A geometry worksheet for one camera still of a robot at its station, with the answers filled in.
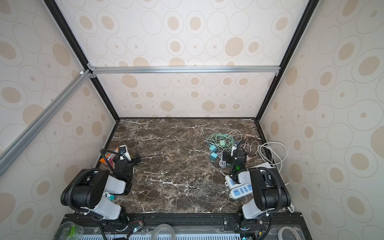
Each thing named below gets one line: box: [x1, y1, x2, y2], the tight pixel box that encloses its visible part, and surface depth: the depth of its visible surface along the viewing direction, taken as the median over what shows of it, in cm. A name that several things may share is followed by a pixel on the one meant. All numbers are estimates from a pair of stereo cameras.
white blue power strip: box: [228, 183, 254, 200], surface depth 83 cm
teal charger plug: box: [209, 144, 218, 152], surface depth 102 cm
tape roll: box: [278, 226, 301, 240], surface depth 71 cm
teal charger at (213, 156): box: [209, 152, 218, 161], surface depth 98 cm
